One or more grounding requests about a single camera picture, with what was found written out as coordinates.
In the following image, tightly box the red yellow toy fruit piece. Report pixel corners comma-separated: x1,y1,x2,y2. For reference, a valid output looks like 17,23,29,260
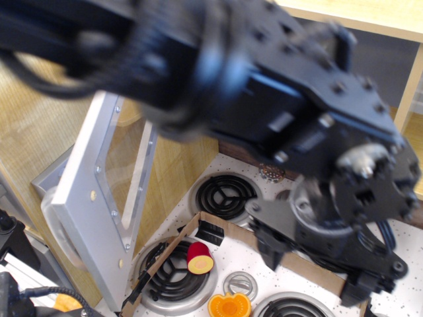
186,242,214,275

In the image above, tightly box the grey wall phone holder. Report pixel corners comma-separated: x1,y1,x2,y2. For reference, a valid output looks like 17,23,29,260
31,146,73,199

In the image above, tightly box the brown cardboard barrier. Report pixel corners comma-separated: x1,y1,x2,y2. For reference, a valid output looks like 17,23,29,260
114,211,373,317

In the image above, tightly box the orange toy pumpkin half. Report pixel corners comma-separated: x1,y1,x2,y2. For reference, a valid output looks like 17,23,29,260
208,293,252,317

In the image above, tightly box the front left stove burner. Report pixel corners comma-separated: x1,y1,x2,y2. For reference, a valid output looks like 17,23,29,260
141,238,217,316

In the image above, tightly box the silver toy microwave door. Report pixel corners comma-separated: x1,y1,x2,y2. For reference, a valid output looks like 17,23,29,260
42,91,158,312

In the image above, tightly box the silver back stove knob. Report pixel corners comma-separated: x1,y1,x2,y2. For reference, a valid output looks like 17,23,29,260
276,190,291,201

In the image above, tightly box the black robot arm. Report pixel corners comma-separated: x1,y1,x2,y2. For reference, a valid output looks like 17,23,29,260
1,1,421,306

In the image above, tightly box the stove burner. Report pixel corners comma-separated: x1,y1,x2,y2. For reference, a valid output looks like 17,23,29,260
252,292,334,317
188,172,262,227
141,238,217,316

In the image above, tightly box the silver stove knob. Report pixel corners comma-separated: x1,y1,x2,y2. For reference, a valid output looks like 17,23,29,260
276,190,291,201
223,271,258,301

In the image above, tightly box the black equipment on left edge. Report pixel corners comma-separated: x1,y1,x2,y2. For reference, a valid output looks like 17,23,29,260
1,210,41,271

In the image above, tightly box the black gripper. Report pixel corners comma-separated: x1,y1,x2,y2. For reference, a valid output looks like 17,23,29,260
246,178,408,307

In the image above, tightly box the black braided cable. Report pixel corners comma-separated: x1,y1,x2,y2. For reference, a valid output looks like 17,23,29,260
19,287,96,317

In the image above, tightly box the hanging silver toy strainer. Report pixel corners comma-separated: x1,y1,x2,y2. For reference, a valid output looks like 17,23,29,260
258,164,286,184

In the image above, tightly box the front right stove burner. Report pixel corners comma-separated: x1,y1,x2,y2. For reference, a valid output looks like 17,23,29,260
252,292,334,317

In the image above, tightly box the back left stove burner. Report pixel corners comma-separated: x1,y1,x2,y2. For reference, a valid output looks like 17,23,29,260
188,172,262,227

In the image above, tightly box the orange toy food piece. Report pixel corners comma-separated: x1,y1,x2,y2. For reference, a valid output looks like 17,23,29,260
53,294,83,312

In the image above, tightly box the silver front stove knob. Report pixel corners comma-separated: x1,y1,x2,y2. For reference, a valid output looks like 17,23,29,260
223,271,258,301

